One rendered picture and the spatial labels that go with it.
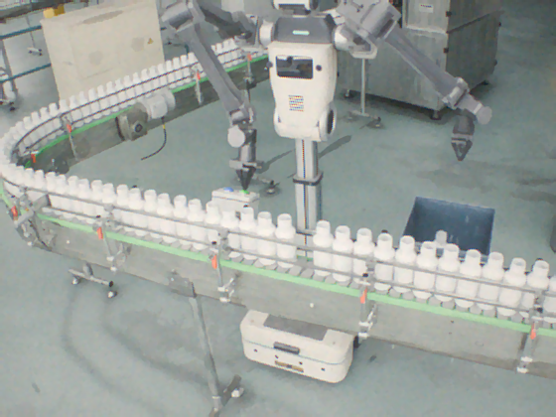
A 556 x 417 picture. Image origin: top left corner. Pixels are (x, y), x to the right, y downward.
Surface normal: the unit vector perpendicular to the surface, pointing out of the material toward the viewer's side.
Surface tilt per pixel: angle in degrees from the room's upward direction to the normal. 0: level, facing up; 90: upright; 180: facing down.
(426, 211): 90
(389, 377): 0
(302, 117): 90
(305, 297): 90
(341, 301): 90
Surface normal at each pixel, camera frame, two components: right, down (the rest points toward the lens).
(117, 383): -0.07, -0.84
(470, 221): -0.40, 0.52
